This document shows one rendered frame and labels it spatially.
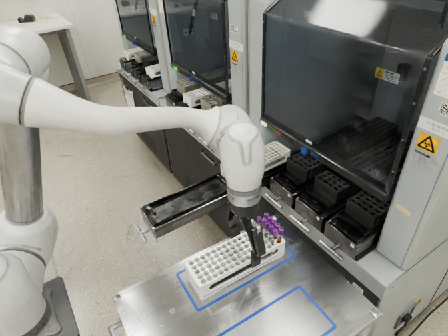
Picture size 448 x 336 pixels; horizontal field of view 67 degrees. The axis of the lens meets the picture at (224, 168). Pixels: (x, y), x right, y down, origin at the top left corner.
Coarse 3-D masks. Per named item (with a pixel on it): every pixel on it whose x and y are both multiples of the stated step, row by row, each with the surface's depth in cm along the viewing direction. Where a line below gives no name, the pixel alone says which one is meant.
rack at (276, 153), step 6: (270, 144) 149; (276, 144) 148; (270, 150) 145; (276, 150) 144; (282, 150) 144; (288, 150) 144; (270, 156) 141; (276, 156) 141; (282, 156) 142; (288, 156) 144; (270, 162) 140; (276, 162) 144; (282, 162) 144; (270, 168) 142; (222, 174) 140
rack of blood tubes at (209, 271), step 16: (240, 240) 104; (208, 256) 101; (224, 256) 100; (240, 256) 100; (272, 256) 103; (192, 272) 95; (208, 272) 95; (224, 272) 95; (240, 272) 101; (208, 288) 93
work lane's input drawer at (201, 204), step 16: (272, 176) 142; (176, 192) 133; (192, 192) 135; (208, 192) 134; (224, 192) 132; (144, 208) 127; (160, 208) 128; (176, 208) 128; (192, 208) 126; (208, 208) 130; (160, 224) 121; (176, 224) 124; (144, 240) 123
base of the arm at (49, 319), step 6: (48, 288) 113; (48, 294) 111; (48, 300) 109; (48, 306) 105; (48, 312) 103; (54, 312) 106; (42, 318) 100; (48, 318) 103; (54, 318) 104; (42, 324) 100; (48, 324) 102; (54, 324) 102; (36, 330) 99; (42, 330) 100; (48, 330) 101; (54, 330) 101; (60, 330) 102
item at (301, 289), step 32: (288, 224) 116; (192, 256) 107; (288, 256) 105; (320, 256) 105; (128, 288) 99; (160, 288) 99; (192, 288) 98; (224, 288) 98; (256, 288) 97; (288, 288) 97; (320, 288) 96; (352, 288) 96; (128, 320) 91; (160, 320) 91; (192, 320) 90; (224, 320) 90; (256, 320) 90; (288, 320) 89; (320, 320) 89; (352, 320) 88
